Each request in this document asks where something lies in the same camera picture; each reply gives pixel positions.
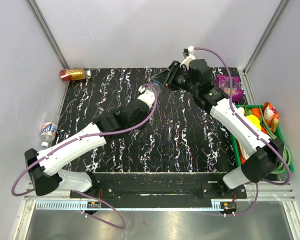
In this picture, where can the purple snack bag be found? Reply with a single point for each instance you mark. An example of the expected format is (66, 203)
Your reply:
(223, 82)

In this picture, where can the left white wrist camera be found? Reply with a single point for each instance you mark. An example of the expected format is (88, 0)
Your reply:
(147, 95)

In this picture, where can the orange snack bag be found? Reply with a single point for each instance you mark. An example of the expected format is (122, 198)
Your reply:
(271, 116)

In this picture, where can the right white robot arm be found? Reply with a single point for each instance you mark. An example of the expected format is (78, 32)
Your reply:
(263, 151)

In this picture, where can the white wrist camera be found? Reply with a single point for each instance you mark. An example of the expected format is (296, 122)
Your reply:
(147, 95)
(189, 55)

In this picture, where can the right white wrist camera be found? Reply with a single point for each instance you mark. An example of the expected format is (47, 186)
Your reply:
(189, 55)

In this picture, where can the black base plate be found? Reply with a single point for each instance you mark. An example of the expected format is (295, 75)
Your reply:
(207, 185)

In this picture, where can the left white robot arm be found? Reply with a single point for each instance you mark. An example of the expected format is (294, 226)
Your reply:
(45, 167)

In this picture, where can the clear water bottle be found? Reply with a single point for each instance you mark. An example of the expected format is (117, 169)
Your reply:
(49, 129)

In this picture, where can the Pepsi plastic bottle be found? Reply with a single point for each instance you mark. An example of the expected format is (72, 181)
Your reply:
(157, 87)

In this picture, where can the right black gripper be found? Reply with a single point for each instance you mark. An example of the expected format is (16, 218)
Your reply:
(170, 74)

